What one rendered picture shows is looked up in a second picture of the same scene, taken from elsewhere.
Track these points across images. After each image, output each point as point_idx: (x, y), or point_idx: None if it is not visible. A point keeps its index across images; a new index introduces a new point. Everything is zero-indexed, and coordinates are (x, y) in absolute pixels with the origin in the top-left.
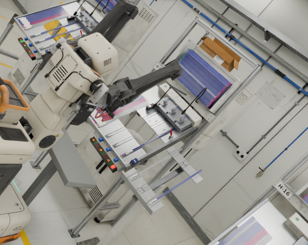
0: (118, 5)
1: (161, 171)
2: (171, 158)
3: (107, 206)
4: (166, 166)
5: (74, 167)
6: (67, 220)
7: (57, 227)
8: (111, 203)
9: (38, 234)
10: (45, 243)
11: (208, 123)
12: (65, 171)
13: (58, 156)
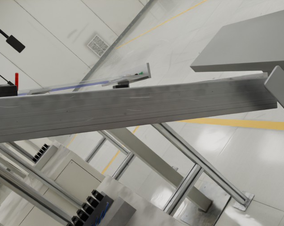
0: None
1: (50, 201)
2: (19, 180)
3: (183, 179)
4: (37, 191)
5: (223, 41)
6: (262, 210)
7: (270, 181)
8: (176, 194)
9: None
10: (271, 148)
11: None
12: (231, 25)
13: (250, 22)
